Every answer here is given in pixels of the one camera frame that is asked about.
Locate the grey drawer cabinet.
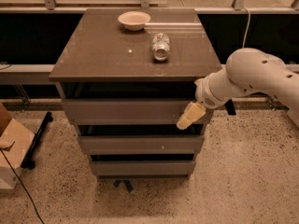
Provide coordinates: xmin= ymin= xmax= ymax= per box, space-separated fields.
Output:
xmin=50 ymin=8 xmax=221 ymax=179

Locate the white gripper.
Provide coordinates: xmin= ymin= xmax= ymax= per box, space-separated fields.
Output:
xmin=177 ymin=75 xmax=229 ymax=130

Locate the grey top drawer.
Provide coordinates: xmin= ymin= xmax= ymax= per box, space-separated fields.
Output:
xmin=61 ymin=97 xmax=216 ymax=125

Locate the grey middle drawer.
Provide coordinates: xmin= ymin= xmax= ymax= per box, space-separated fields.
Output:
xmin=78 ymin=135 xmax=204 ymax=155

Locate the grey bottom drawer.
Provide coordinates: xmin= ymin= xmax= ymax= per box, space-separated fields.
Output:
xmin=90 ymin=161 xmax=195 ymax=176

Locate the black cable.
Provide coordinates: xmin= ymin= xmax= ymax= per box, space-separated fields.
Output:
xmin=0 ymin=147 xmax=47 ymax=224

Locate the crushed soda can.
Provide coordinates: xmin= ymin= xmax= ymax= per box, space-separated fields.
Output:
xmin=152 ymin=33 xmax=170 ymax=62

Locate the white bowl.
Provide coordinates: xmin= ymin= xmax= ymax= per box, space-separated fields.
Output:
xmin=118 ymin=11 xmax=150 ymax=31

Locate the black stand leg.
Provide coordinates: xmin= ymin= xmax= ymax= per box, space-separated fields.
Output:
xmin=21 ymin=112 xmax=53 ymax=169

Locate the cardboard box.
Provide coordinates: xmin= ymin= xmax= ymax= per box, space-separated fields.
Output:
xmin=0 ymin=104 xmax=35 ymax=189

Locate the blue tape cross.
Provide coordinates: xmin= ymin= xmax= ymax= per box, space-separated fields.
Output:
xmin=113 ymin=180 xmax=134 ymax=193

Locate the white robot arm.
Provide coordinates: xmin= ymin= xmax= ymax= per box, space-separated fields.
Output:
xmin=177 ymin=48 xmax=299 ymax=130

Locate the grey drawer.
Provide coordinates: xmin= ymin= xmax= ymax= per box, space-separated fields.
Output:
xmin=78 ymin=135 xmax=204 ymax=155
xmin=90 ymin=161 xmax=195 ymax=176
xmin=61 ymin=97 xmax=216 ymax=125

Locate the white cable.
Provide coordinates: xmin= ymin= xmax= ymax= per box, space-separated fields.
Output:
xmin=241 ymin=7 xmax=252 ymax=49

